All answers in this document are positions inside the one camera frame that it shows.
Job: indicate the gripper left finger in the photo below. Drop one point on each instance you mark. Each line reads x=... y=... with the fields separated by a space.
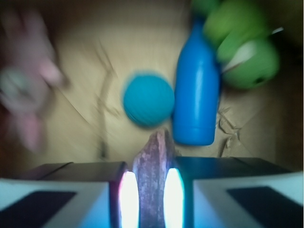
x=71 y=195

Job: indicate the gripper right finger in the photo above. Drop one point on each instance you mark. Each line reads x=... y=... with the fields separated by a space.
x=232 y=193

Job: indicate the dark brown wood chip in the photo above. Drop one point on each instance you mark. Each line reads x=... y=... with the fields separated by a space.
x=151 y=166

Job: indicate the blue plastic bowling pin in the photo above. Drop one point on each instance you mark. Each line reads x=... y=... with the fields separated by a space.
x=197 y=89

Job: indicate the teal rubber ball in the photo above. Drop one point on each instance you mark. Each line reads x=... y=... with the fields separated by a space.
x=148 y=99

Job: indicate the pink plush toy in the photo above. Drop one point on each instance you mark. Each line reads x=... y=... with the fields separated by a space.
x=29 y=72

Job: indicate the green plush turtle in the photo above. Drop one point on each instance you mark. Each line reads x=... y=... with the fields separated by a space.
x=240 y=35

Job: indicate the brown paper bag bin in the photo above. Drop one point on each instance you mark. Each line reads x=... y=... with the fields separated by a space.
x=100 y=43

